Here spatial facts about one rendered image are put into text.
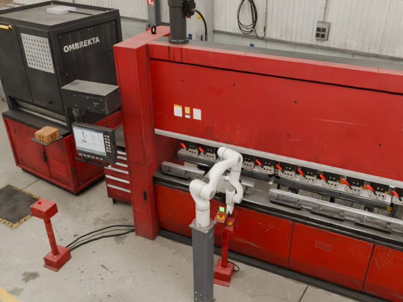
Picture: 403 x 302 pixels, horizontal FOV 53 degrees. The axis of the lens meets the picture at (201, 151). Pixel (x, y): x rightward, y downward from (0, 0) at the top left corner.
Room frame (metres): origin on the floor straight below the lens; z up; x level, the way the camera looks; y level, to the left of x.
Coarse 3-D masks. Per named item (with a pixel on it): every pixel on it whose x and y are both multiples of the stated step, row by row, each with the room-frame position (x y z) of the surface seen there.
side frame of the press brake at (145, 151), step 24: (120, 48) 3.64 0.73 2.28; (144, 48) 3.69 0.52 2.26; (120, 72) 3.66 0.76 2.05; (144, 72) 3.67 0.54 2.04; (144, 96) 3.63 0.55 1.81; (144, 120) 3.60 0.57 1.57; (144, 144) 3.57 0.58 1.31; (168, 144) 3.99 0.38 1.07; (144, 168) 3.58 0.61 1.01; (144, 192) 3.59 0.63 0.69; (144, 216) 3.60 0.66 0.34
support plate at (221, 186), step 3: (222, 177) 3.42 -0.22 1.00; (219, 180) 3.36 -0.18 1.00; (219, 183) 3.31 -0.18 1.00; (222, 183) 3.31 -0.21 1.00; (225, 183) 3.31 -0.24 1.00; (228, 183) 3.31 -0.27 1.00; (216, 186) 3.26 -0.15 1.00; (219, 186) 3.26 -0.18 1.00; (222, 186) 3.26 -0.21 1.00; (225, 186) 3.26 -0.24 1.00; (228, 186) 3.26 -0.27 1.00; (231, 186) 3.26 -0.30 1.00; (216, 189) 3.21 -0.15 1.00; (219, 189) 3.21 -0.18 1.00; (222, 189) 3.21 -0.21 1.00; (225, 189) 3.21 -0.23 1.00; (222, 192) 3.16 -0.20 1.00; (225, 192) 3.16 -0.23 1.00
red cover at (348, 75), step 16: (160, 48) 3.68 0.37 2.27; (176, 48) 3.61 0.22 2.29; (192, 48) 3.56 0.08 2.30; (208, 48) 3.55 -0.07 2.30; (208, 64) 3.47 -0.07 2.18; (224, 64) 3.41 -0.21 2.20; (240, 64) 3.34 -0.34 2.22; (256, 64) 3.28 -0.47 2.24; (272, 64) 3.23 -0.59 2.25; (288, 64) 3.17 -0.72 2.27; (304, 64) 3.12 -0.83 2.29; (320, 64) 3.07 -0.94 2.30; (336, 64) 3.07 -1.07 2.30; (320, 80) 3.05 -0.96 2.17; (336, 80) 3.00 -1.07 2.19; (352, 80) 2.95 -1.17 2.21; (368, 80) 2.90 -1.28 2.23; (384, 80) 2.86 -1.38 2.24; (400, 80) 2.81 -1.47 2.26
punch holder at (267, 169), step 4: (260, 160) 3.26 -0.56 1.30; (264, 160) 3.24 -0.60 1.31; (268, 160) 3.23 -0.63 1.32; (272, 160) 3.21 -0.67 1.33; (264, 164) 3.24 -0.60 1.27; (268, 164) 3.22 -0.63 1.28; (272, 164) 3.21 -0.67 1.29; (260, 168) 3.25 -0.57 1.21; (264, 168) 3.25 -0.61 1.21; (268, 168) 3.22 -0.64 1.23; (272, 168) 3.20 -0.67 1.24; (264, 172) 3.23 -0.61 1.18; (268, 172) 3.22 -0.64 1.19; (272, 172) 3.20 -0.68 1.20
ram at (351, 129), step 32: (160, 64) 3.71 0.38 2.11; (192, 64) 3.60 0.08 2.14; (160, 96) 3.72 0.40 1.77; (192, 96) 3.56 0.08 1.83; (224, 96) 3.42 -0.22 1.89; (256, 96) 3.29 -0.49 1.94; (288, 96) 3.17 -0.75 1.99; (320, 96) 3.06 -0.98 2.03; (352, 96) 2.96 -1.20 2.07; (384, 96) 2.86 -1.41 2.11; (160, 128) 3.73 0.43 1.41; (192, 128) 3.57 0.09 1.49; (224, 128) 3.42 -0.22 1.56; (256, 128) 3.29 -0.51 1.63; (288, 128) 3.16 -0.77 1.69; (320, 128) 3.05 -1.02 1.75; (352, 128) 2.94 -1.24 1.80; (384, 128) 2.84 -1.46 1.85; (320, 160) 3.03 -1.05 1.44; (352, 160) 2.92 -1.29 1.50; (384, 160) 2.81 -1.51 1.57
